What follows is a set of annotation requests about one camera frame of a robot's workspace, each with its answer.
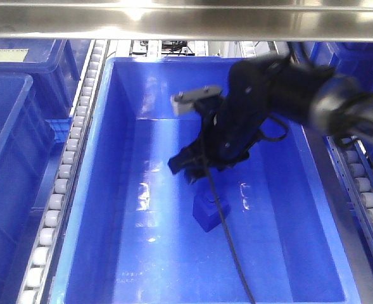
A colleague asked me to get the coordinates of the white roller track left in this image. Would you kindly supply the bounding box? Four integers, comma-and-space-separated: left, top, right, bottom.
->
16, 39, 110, 303

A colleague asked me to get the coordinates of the white roller track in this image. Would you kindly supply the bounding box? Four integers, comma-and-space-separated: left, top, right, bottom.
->
327, 136, 373, 286
16, 39, 110, 303

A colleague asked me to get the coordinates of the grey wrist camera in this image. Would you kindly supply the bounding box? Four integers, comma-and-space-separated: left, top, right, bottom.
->
170, 85, 222, 116

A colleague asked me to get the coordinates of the blue plastic block part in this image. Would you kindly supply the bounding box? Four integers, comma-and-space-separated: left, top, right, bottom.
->
193, 189, 222, 232

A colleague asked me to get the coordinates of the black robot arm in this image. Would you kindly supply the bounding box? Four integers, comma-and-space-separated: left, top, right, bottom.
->
168, 55, 373, 181

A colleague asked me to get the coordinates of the blue bin shelf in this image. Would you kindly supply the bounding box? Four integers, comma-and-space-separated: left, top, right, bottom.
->
49, 58, 361, 303
309, 41, 373, 127
0, 73, 54, 300

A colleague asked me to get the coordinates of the blue bin centre shelf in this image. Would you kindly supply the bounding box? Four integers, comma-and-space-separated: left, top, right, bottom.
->
49, 58, 361, 303

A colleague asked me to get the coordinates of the white roller track right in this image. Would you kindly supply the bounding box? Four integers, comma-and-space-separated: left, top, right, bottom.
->
327, 136, 373, 286

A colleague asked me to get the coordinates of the black camera cable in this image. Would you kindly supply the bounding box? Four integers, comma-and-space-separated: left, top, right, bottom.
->
195, 101, 290, 304

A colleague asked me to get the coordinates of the blue bin left shelf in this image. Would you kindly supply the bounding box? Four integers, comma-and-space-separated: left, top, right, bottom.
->
0, 73, 54, 300

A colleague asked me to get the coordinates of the blue bin far left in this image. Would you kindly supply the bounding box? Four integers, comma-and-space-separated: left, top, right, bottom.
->
0, 38, 91, 119

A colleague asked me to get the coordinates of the stainless steel shelf rack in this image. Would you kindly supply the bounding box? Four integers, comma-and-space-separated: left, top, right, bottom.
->
0, 1, 373, 42

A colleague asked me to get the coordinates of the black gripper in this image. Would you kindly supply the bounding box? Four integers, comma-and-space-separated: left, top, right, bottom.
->
168, 94, 269, 185

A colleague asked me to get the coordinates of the blue bin right shelf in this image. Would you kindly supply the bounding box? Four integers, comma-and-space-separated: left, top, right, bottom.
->
309, 41, 373, 127

